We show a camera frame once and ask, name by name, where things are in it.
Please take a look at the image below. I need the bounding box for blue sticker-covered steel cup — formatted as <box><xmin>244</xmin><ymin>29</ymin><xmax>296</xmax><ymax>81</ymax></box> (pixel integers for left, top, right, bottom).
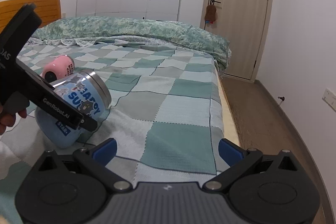
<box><xmin>35</xmin><ymin>69</ymin><xmax>112</xmax><ymax>148</ymax></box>

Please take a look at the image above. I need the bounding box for orange wooden headboard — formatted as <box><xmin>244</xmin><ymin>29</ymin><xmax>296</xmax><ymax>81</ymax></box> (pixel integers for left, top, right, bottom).
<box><xmin>0</xmin><ymin>0</ymin><xmax>62</xmax><ymax>33</ymax></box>

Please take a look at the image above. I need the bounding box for beige wooden door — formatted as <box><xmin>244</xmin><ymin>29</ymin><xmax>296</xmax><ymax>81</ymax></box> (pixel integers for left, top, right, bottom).
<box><xmin>201</xmin><ymin>0</ymin><xmax>273</xmax><ymax>82</ymax></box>

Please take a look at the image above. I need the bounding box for pink ceramic mug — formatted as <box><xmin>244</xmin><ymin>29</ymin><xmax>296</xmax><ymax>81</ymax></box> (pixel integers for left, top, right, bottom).
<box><xmin>42</xmin><ymin>55</ymin><xmax>75</xmax><ymax>83</ymax></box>

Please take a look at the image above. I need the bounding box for green floral duvet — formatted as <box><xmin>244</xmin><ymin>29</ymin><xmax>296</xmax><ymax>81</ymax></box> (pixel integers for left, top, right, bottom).
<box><xmin>32</xmin><ymin>16</ymin><xmax>232</xmax><ymax>69</ymax></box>

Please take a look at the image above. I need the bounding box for left hand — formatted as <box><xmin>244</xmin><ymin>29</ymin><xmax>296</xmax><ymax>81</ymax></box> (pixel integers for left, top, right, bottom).
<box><xmin>0</xmin><ymin>105</ymin><xmax>16</xmax><ymax>135</ymax></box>

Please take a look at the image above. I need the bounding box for brown plush toy on handle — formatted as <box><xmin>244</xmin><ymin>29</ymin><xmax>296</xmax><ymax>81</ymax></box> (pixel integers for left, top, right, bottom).
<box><xmin>205</xmin><ymin>5</ymin><xmax>217</xmax><ymax>24</ymax></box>

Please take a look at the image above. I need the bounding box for checkered green grey bedsheet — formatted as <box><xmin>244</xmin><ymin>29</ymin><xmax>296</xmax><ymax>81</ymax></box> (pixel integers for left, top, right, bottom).
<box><xmin>1</xmin><ymin>36</ymin><xmax>228</xmax><ymax>223</ymax></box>

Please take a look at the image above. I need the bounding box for white wall socket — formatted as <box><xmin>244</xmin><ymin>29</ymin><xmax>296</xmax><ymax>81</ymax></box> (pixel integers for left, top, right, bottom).
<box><xmin>322</xmin><ymin>88</ymin><xmax>336</xmax><ymax>111</ymax></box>

